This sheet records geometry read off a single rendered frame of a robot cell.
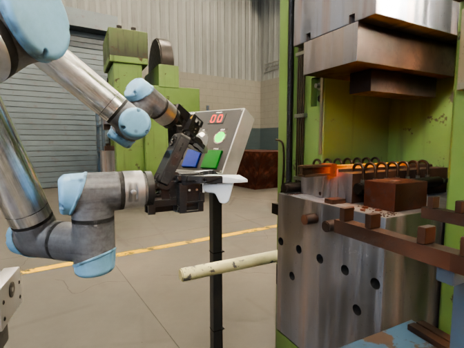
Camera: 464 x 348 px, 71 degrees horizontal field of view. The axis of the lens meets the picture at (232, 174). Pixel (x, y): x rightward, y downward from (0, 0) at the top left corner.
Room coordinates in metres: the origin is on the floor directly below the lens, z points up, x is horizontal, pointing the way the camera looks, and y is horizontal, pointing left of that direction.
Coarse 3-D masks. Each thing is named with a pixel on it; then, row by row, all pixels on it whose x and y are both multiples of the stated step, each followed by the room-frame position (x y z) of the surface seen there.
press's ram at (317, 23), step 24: (312, 0) 0.97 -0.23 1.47; (336, 0) 0.89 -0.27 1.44; (360, 0) 0.82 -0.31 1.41; (384, 0) 0.79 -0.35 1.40; (408, 0) 0.83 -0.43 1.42; (432, 0) 0.88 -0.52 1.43; (312, 24) 0.97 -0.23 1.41; (336, 24) 0.89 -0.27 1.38; (384, 24) 0.85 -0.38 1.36; (408, 24) 0.85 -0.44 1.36; (432, 24) 0.88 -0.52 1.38; (456, 24) 0.93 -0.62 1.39
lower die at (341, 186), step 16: (320, 176) 0.92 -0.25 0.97; (336, 176) 0.87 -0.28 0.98; (352, 176) 0.82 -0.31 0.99; (368, 176) 0.85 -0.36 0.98; (384, 176) 0.88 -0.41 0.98; (400, 176) 0.91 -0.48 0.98; (432, 176) 0.98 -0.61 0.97; (304, 192) 0.98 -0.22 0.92; (336, 192) 0.87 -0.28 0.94; (352, 192) 0.82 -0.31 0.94; (432, 192) 0.99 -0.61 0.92
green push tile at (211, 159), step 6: (210, 150) 1.23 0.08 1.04; (216, 150) 1.21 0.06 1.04; (204, 156) 1.23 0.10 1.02; (210, 156) 1.21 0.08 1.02; (216, 156) 1.19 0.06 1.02; (204, 162) 1.21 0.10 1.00; (210, 162) 1.19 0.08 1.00; (216, 162) 1.18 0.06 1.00; (210, 168) 1.19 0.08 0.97; (216, 168) 1.17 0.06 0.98
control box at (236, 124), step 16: (192, 112) 1.42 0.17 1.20; (208, 112) 1.36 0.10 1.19; (224, 112) 1.30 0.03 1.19; (240, 112) 1.25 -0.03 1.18; (208, 128) 1.31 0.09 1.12; (224, 128) 1.25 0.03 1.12; (240, 128) 1.23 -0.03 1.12; (208, 144) 1.26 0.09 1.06; (224, 144) 1.21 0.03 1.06; (240, 144) 1.23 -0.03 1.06; (224, 160) 1.17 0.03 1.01; (240, 160) 1.23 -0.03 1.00
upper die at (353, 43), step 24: (360, 24) 0.83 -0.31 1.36; (312, 48) 0.97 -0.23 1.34; (336, 48) 0.88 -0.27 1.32; (360, 48) 0.83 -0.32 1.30; (384, 48) 0.87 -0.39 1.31; (408, 48) 0.92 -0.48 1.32; (432, 48) 0.97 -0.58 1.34; (312, 72) 0.97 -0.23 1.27; (336, 72) 0.96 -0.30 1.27; (408, 72) 0.96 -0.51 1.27; (432, 72) 0.97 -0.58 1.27
